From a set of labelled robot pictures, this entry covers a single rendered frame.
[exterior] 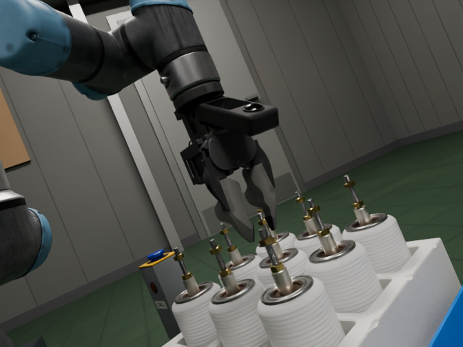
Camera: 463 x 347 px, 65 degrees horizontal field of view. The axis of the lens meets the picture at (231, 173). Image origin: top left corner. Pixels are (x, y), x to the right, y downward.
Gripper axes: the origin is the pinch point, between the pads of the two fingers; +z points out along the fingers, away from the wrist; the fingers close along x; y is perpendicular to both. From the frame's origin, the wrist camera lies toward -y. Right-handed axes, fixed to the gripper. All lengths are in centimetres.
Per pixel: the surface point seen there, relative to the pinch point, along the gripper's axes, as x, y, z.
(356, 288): -9.5, -1.5, 14.0
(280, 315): 4.0, -1.9, 10.3
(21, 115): -12, 287, -122
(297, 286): -1.4, -0.1, 9.3
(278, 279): 0.9, 0.1, 7.2
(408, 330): -12.1, -5.1, 21.4
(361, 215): -22.4, 4.0, 7.4
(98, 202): -39, 279, -32
